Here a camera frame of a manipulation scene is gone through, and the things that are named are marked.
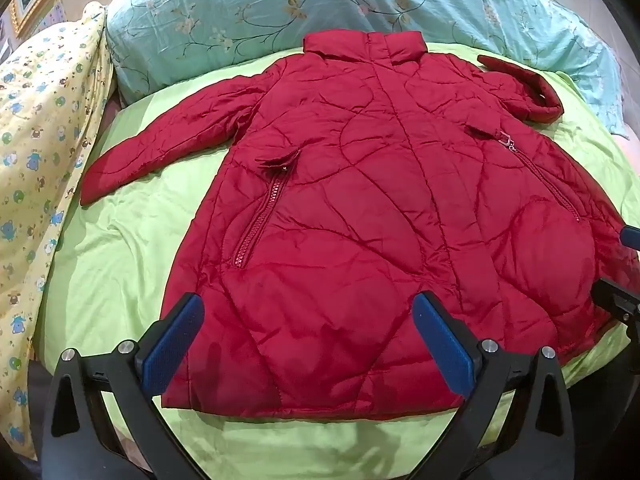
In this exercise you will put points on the red quilted jacket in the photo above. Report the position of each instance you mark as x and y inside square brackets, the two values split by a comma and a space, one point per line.
[360, 220]

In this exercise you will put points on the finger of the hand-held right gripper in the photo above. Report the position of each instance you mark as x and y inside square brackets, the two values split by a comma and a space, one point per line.
[631, 235]
[617, 300]

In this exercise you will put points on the light green bed sheet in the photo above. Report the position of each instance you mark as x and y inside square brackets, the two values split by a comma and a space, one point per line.
[120, 270]

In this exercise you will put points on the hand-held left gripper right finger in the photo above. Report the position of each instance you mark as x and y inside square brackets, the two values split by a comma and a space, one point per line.
[445, 347]

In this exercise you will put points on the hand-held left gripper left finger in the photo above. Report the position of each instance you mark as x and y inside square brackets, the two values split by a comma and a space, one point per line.
[170, 345]

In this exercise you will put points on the yellow cartoon print blanket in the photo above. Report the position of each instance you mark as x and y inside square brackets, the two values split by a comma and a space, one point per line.
[35, 160]

